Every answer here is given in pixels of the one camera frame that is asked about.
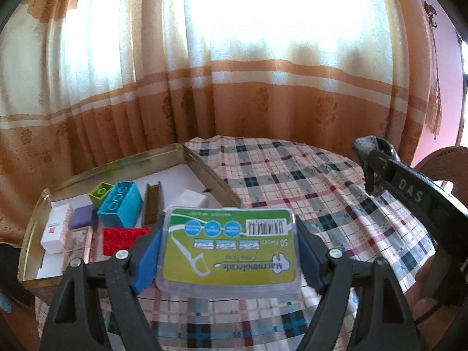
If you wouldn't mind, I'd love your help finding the small white block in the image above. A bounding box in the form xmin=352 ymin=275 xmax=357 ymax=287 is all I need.
xmin=175 ymin=189 xmax=208 ymax=211

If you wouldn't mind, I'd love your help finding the person's right hand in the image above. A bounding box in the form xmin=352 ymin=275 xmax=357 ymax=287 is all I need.
xmin=406 ymin=289 xmax=459 ymax=351

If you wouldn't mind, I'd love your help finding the brown toy brick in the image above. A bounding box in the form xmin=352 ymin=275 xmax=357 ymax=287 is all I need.
xmin=141 ymin=183 xmax=166 ymax=230

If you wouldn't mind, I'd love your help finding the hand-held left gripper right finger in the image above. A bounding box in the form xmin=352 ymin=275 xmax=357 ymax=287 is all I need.
xmin=296 ymin=216 xmax=417 ymax=351

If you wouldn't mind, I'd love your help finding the brown wicker chair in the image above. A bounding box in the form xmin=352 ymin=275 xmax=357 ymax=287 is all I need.
xmin=413 ymin=145 xmax=468 ymax=191

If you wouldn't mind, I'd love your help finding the gold tin tray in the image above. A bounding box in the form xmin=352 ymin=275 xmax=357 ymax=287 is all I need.
xmin=16 ymin=143 xmax=242 ymax=294

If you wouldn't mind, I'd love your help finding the blue toy brick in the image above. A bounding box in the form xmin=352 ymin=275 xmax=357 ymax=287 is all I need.
xmin=97 ymin=181 xmax=144 ymax=230

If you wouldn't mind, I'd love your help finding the green toy brick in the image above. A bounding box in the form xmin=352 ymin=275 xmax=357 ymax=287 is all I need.
xmin=90 ymin=182 xmax=115 ymax=210

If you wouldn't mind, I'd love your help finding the purple block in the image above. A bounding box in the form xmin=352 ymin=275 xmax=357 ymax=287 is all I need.
xmin=69 ymin=205 xmax=99 ymax=230

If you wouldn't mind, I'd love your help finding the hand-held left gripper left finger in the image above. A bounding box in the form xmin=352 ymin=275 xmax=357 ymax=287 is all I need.
xmin=40 ymin=214 xmax=165 ymax=351

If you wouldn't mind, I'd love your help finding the plaid tablecloth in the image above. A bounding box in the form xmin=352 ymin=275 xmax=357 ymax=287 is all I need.
xmin=35 ymin=135 xmax=439 ymax=351

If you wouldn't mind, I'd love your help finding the metal wall hook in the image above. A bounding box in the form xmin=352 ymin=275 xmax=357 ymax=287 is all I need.
xmin=423 ymin=2 xmax=439 ymax=29

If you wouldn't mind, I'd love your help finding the red toy brick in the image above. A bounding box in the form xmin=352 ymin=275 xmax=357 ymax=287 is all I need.
xmin=101 ymin=227 xmax=153 ymax=257

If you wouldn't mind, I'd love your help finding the clear floss pick box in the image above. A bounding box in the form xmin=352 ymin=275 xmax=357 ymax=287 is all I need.
xmin=155 ymin=207 xmax=305 ymax=295

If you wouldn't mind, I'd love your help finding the white and pink box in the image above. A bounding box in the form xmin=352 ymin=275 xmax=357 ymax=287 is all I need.
xmin=40 ymin=206 xmax=74 ymax=255

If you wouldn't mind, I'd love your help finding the cream and orange curtain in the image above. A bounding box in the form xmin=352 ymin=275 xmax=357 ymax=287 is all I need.
xmin=0 ymin=0 xmax=437 ymax=245

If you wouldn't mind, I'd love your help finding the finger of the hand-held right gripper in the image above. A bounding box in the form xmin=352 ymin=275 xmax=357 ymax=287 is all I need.
xmin=364 ymin=164 xmax=390 ymax=196
xmin=353 ymin=136 xmax=400 ymax=176

